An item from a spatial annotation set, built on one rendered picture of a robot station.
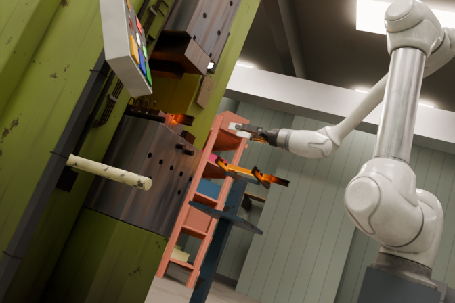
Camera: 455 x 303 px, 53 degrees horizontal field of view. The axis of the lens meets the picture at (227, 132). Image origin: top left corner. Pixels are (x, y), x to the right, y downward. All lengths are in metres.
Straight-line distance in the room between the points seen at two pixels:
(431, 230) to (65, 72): 1.53
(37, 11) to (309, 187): 6.26
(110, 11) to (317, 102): 5.00
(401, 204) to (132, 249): 1.20
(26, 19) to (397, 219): 1.78
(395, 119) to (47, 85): 1.44
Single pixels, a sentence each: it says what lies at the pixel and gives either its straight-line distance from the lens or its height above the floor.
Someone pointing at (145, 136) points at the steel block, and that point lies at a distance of 2.01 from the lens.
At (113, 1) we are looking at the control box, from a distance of 1.61.
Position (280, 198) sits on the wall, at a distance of 7.93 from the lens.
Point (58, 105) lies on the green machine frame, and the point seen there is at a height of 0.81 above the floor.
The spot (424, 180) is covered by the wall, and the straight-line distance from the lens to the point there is 8.99.
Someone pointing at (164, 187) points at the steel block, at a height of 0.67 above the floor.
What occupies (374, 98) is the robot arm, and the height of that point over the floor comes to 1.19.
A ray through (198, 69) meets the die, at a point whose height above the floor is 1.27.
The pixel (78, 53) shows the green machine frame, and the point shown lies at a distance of 2.09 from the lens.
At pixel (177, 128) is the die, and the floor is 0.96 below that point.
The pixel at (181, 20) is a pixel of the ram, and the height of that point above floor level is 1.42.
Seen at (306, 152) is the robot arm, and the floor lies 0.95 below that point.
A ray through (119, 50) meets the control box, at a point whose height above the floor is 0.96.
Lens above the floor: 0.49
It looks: 14 degrees up
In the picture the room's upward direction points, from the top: 21 degrees clockwise
